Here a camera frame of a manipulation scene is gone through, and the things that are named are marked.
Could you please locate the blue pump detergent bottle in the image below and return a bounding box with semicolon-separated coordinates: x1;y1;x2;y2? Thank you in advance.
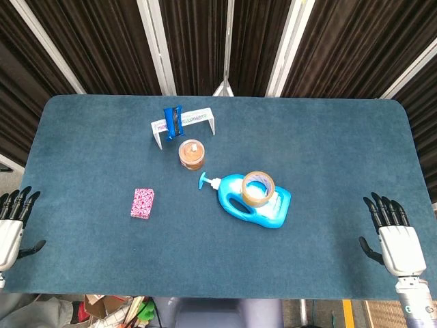
197;172;292;229

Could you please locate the cardboard box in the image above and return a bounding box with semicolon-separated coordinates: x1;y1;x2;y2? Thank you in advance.
83;294;135;328

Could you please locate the blue felt table mat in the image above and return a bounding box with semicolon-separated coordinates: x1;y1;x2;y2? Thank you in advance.
0;94;432;302

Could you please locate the woven brown basket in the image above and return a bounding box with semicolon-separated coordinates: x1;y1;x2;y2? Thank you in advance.
363;299;408;328

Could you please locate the dark brown curtain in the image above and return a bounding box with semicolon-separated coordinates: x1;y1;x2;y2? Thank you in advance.
0;0;80;168
25;0;162;96
231;0;298;97
159;0;229;96
280;0;437;206

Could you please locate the white plastic rack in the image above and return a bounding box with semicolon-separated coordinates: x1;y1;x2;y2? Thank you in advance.
150;107;216;150

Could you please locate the white frame post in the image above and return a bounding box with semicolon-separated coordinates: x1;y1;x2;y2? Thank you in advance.
379;36;437;100
265;0;315;98
136;0;178;96
9;0;87;96

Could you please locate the brown packing tape roll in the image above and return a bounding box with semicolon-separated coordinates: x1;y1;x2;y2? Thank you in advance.
241;171;276;208

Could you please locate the blue snack packet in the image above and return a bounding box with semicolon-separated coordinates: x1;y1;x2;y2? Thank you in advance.
163;106;185;142

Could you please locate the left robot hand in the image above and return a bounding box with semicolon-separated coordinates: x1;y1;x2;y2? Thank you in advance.
0;186;47;274

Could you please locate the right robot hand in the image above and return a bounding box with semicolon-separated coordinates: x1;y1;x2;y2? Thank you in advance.
358;192;427;277

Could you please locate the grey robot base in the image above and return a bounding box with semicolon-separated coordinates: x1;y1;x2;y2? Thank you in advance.
153;296;285;328

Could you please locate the round brown jar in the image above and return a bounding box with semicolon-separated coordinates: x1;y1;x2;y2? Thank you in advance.
178;138;207;171

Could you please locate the thin white centre pole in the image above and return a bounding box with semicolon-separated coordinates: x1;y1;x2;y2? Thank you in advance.
212;0;237;97

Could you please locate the green toy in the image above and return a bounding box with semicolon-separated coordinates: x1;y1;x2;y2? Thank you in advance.
137;297;156;323

